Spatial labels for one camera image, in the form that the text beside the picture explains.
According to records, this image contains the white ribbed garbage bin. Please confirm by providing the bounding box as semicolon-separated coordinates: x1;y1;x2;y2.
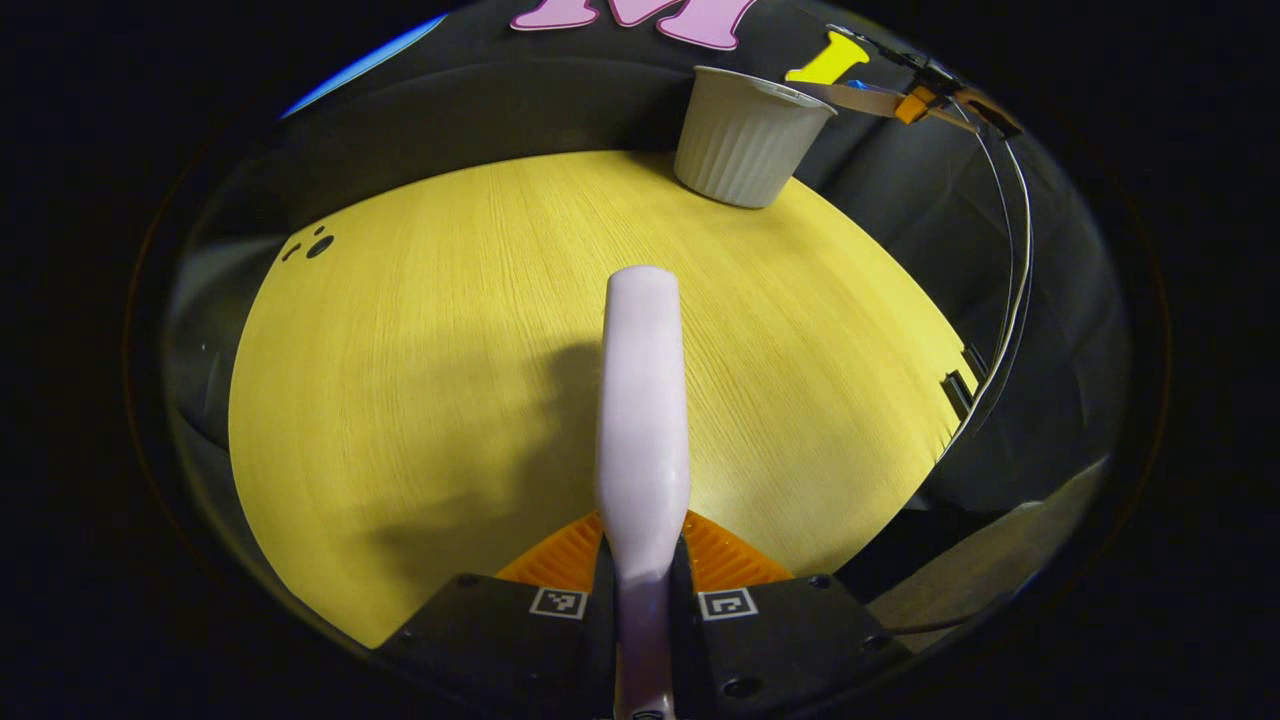
673;65;839;209

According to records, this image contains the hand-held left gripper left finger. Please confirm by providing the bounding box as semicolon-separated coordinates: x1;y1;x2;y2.
375;510;617;720

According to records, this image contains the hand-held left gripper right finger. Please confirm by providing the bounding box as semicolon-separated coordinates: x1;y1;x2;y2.
669;508;911;720

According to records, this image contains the right hand-held gripper cable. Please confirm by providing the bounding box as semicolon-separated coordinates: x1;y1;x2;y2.
940;60;1037;463

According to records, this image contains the small pale lilac broom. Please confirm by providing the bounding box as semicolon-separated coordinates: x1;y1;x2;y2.
595;265;693;720

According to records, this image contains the black backdrop cloth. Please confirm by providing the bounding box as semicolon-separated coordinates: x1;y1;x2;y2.
165;0;1136;521

